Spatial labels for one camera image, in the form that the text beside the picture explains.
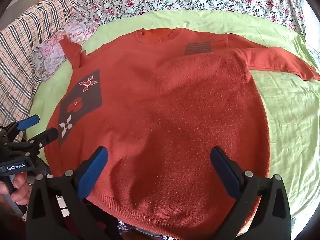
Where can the pale pink floral pillow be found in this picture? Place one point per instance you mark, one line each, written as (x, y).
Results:
(55, 52)

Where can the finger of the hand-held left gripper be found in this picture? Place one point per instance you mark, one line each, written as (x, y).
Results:
(28, 121)
(46, 136)

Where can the light green bed sheet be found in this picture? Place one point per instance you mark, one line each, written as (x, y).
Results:
(287, 105)

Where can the person's left hand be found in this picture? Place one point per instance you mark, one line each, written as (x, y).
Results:
(22, 183)

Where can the plaid checked blanket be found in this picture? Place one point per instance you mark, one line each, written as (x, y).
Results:
(22, 55)

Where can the red rose floral quilt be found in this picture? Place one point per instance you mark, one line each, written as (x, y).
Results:
(150, 0)

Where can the orange knit sweater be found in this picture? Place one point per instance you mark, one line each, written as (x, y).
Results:
(162, 92)

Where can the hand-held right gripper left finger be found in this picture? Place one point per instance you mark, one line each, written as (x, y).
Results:
(92, 175)

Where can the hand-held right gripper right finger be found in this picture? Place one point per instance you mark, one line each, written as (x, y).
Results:
(225, 175)

